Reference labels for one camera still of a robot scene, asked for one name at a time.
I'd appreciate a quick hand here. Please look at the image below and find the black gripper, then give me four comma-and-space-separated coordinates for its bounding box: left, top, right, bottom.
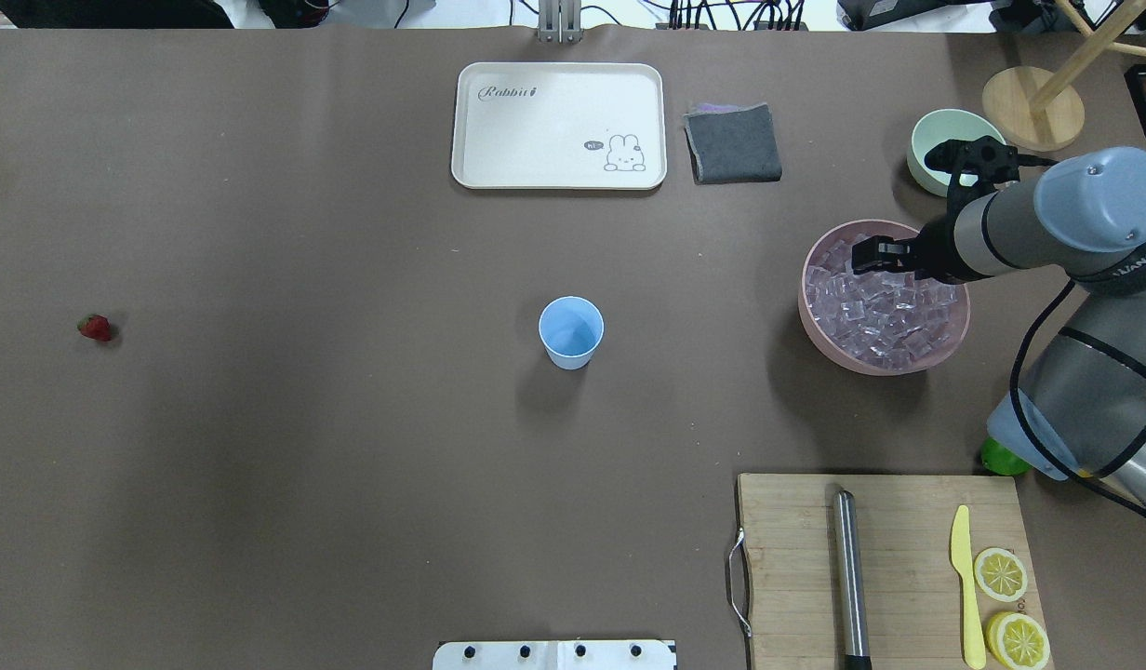
851, 218, 987, 285

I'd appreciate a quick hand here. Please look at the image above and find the red strawberry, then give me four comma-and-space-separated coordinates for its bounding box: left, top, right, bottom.
78, 314, 115, 342

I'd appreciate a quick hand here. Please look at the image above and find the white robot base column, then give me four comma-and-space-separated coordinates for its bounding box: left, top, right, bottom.
432, 639, 678, 669

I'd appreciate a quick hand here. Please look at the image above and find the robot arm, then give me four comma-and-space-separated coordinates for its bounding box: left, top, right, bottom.
851, 137, 1146, 520

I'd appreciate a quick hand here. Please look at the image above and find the pink bowl of ice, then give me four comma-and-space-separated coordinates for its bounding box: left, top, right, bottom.
796, 218, 971, 376

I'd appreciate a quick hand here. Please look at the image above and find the light blue cup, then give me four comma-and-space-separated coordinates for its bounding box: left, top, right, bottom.
537, 295, 606, 370

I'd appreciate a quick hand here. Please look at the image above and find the mint green bowl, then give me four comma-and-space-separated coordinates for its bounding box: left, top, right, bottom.
906, 109, 1008, 199

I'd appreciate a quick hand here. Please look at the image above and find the grey folded cloth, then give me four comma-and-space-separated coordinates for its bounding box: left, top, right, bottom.
683, 102, 784, 186

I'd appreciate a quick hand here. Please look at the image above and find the wooden mug tree stand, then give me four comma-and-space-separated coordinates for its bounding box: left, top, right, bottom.
981, 1, 1146, 152

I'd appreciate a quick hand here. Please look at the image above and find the green lime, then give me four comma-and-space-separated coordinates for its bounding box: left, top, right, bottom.
979, 438, 1033, 476

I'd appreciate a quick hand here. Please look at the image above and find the wooden cutting board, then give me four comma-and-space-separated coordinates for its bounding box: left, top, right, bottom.
736, 474, 1045, 669

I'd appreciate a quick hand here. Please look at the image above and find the yellow plastic knife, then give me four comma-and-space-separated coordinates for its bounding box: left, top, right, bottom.
949, 504, 987, 669

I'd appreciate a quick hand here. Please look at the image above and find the lemon half slice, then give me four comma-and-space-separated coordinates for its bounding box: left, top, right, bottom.
972, 546, 1031, 602

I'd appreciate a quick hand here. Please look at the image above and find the cream rabbit tray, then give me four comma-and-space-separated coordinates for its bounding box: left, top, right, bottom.
450, 62, 668, 191

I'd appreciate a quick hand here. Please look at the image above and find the aluminium frame post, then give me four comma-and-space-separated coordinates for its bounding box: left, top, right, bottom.
535, 0, 584, 44

